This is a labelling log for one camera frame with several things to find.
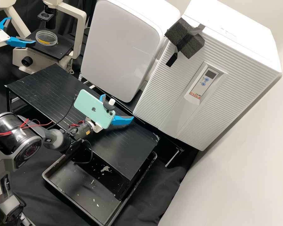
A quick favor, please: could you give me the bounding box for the right wrist camera phone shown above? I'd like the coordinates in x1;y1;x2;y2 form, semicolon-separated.
75;89;116;130

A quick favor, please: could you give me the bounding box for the cream microscope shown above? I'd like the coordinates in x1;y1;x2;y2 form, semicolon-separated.
0;0;87;72

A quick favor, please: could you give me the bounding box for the black tray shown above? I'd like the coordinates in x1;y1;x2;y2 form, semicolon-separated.
42;150;158;226

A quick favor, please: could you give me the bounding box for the incubator door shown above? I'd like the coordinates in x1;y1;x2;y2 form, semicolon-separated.
133;16;283;152

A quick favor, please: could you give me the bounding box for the black cable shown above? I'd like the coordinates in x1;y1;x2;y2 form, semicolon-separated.
52;94;78;126

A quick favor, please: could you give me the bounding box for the white incubator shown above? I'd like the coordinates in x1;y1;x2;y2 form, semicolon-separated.
141;0;283;78

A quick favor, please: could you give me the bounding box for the petri dish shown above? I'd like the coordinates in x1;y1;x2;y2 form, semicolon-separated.
36;30;59;47

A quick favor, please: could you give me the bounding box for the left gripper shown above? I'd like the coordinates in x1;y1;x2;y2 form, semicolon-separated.
0;17;36;51

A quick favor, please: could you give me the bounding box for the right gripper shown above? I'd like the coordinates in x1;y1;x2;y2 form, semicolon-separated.
86;94;135;133

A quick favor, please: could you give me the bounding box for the white box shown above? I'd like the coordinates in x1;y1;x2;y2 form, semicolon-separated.
80;0;181;103

